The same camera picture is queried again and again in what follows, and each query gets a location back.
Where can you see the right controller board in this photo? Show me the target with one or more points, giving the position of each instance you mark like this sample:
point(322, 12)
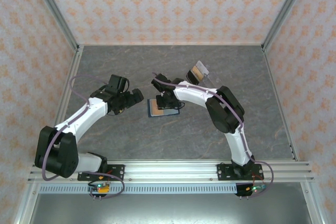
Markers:
point(256, 188)

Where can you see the wide aluminium mounting rail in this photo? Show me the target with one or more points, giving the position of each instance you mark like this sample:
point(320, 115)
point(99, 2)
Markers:
point(170, 171)

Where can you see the dark blue card holder wallet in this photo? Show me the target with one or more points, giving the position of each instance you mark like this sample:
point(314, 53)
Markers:
point(172, 112)

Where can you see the tan orange card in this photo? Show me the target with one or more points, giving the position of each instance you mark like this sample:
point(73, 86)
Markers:
point(157, 113)

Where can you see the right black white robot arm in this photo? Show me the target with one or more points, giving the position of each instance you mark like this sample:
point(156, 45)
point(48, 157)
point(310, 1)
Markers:
point(239, 145)

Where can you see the grey metal sheet panel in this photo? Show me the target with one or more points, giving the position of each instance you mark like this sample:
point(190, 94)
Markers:
point(168, 208)

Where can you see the pale lilac card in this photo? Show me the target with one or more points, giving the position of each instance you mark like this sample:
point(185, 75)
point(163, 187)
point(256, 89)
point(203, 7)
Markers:
point(203, 68)

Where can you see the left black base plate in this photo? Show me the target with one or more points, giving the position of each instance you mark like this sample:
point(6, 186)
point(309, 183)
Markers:
point(118, 171)

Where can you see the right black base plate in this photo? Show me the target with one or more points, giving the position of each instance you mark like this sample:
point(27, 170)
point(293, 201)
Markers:
point(223, 172)

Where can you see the aluminium frame profile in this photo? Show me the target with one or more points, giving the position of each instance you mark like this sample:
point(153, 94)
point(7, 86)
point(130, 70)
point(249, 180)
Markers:
point(23, 203)
point(286, 11)
point(312, 203)
point(52, 11)
point(270, 72)
point(74, 69)

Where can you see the gold card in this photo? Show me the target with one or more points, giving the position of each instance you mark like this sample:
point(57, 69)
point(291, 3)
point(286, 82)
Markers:
point(198, 74)

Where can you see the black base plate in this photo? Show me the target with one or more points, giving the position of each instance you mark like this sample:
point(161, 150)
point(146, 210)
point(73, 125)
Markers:
point(223, 172)
point(118, 171)

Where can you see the left controller board yellow plug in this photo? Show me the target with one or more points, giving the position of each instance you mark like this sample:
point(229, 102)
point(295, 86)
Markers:
point(101, 187)

